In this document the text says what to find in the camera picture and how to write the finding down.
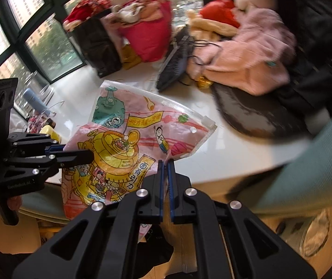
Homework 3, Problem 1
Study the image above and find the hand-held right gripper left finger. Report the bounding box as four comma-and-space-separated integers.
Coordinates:
12, 160, 166, 279

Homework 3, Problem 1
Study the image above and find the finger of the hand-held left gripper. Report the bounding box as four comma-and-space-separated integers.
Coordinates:
7, 132, 65, 153
3, 149, 95, 178

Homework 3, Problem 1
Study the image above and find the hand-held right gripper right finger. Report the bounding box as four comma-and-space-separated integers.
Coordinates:
168, 160, 317, 279

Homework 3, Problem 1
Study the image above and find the cartoon printed zip bag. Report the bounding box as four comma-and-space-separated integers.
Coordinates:
61, 79, 218, 244

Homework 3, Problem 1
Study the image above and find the grey trash bin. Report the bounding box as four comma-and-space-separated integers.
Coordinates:
298, 209, 332, 258

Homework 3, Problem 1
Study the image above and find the person's left hand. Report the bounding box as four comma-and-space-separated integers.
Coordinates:
7, 196, 24, 210

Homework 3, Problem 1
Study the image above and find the red patterned pouch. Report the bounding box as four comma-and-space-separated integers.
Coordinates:
27, 114, 51, 135

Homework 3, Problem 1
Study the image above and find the blue tube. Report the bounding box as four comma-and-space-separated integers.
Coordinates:
23, 88, 51, 116

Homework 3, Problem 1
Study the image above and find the clear glass jar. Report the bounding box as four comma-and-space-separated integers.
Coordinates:
27, 70, 55, 106

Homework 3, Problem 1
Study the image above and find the black framed window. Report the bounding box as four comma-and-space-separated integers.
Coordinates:
0, 0, 242, 83

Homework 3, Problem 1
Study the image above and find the gold foil item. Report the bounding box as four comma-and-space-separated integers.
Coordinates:
197, 75, 213, 90

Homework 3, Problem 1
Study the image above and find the dark oval mat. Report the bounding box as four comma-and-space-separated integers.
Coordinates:
210, 84, 313, 140

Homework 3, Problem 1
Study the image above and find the black bag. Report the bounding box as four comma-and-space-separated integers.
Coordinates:
74, 9, 124, 78

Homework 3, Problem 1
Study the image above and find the yellow bag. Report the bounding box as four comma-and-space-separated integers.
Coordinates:
121, 43, 142, 70

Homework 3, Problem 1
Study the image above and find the black keyboard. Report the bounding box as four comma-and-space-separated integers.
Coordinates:
156, 24, 195, 93

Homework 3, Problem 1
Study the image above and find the red plush toy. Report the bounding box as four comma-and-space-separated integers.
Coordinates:
62, 0, 112, 31

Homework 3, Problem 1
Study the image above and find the red fabric bag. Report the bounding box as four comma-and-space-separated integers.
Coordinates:
119, 0, 173, 63

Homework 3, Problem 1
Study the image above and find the pink fleece garment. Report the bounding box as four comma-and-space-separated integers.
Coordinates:
187, 7, 298, 97

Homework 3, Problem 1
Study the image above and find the tan plush toy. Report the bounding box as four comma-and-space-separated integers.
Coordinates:
186, 10, 240, 40

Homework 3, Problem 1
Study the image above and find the red cloth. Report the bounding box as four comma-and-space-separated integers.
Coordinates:
199, 0, 241, 30

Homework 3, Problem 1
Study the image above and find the black jacket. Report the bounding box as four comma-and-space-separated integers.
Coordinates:
270, 0, 332, 117

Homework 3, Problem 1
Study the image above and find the black cable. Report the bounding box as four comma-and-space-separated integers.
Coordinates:
189, 39, 225, 65

